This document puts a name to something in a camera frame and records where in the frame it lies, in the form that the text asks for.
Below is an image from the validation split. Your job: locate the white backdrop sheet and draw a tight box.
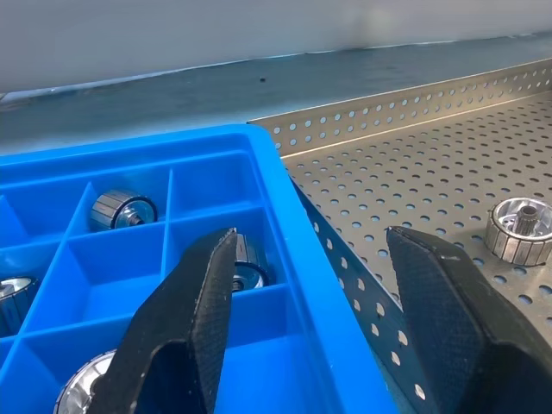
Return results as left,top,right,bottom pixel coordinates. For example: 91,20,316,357
0,0,552,94

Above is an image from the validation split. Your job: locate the blue compartment tray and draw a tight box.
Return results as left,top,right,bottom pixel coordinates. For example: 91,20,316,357
0,123,398,414

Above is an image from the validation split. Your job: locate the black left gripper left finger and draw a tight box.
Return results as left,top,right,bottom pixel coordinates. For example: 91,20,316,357
88,227,239,414

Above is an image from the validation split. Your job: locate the perforated metal tray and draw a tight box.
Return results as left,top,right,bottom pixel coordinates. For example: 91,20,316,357
248,58,552,414

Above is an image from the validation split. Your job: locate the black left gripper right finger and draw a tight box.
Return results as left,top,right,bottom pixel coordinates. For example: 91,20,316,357
386,226,552,414

